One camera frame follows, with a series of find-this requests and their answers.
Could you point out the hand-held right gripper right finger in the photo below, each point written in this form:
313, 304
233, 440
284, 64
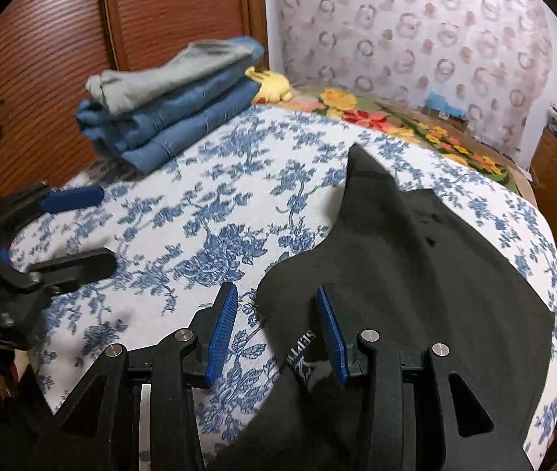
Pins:
330, 333

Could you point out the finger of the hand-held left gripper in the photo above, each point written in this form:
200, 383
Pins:
74, 198
77, 265

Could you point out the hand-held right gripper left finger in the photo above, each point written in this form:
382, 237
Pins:
223, 331

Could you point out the black pants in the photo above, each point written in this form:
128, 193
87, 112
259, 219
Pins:
406, 265

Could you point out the blue floral white bedsheet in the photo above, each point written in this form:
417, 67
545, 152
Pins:
185, 216

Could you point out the folded blue jeans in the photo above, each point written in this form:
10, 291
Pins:
160, 110
185, 135

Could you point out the brown slatted wooden wardrobe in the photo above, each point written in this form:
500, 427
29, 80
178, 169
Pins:
62, 34

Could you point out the colourful floral blanket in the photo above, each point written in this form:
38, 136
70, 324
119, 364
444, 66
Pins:
406, 127

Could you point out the yellow plush toy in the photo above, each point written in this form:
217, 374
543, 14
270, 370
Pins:
271, 86

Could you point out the cardboard box with blue cloth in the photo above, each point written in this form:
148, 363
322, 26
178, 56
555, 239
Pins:
448, 105

